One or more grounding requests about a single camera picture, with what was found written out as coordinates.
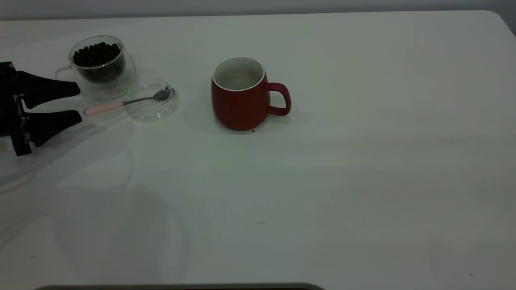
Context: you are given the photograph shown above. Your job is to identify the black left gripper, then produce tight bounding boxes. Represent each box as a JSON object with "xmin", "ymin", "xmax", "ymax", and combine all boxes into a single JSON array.
[{"xmin": 0, "ymin": 61, "xmax": 83, "ymax": 157}]

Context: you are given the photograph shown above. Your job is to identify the red ceramic mug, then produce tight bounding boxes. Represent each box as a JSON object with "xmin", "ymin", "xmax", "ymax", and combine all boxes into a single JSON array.
[{"xmin": 211, "ymin": 57, "xmax": 291, "ymax": 132}]

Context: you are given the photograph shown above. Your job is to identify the dark coffee beans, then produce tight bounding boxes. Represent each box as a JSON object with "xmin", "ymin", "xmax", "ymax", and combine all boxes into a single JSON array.
[{"xmin": 73, "ymin": 41, "xmax": 121, "ymax": 68}]

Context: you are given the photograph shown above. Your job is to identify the clear double wall glass cup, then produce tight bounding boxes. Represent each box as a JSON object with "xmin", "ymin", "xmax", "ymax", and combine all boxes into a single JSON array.
[{"xmin": 55, "ymin": 35, "xmax": 137, "ymax": 102}]

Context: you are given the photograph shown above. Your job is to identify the clear glass lid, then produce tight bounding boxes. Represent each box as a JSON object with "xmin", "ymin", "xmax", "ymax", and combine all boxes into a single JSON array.
[{"xmin": 127, "ymin": 80, "xmax": 180, "ymax": 122}]

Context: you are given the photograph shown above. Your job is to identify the pink handled metal spoon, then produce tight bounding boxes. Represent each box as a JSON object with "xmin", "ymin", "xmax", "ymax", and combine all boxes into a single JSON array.
[{"xmin": 83, "ymin": 87, "xmax": 172, "ymax": 117}]

